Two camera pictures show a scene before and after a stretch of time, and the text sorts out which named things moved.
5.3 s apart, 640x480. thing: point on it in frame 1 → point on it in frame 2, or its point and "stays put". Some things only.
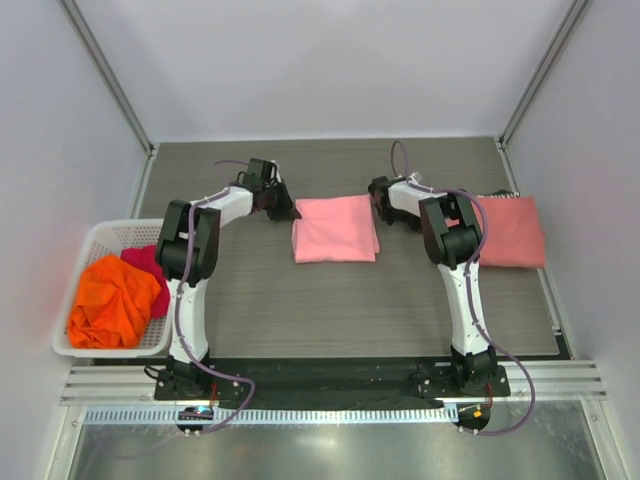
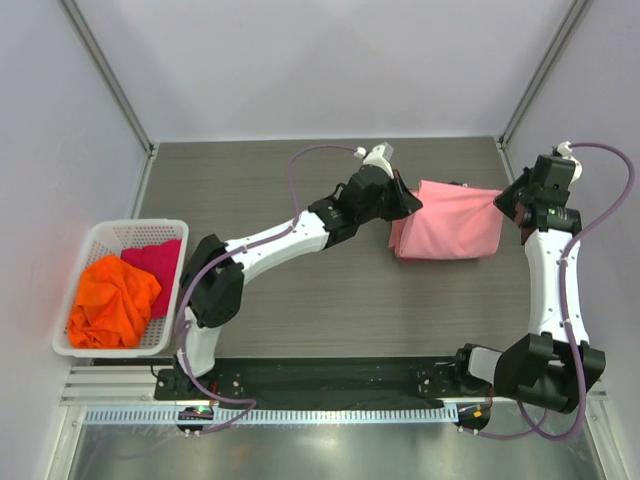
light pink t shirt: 338,229 → 455,222
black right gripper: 416,226 → 505,203
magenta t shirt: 148,259 stays put
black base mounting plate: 413,382 stays put
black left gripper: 286,209 → 405,202
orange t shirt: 112,304 stays put
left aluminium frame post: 109,76 stays put
